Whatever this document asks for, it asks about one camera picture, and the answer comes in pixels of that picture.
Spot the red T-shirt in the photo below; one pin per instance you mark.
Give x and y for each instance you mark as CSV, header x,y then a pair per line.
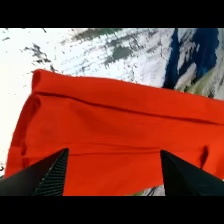
x,y
116,133

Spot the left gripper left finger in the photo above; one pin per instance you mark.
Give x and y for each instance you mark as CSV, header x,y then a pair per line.
x,y
43,178

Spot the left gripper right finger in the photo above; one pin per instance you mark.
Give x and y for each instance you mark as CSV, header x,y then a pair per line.
x,y
186,180

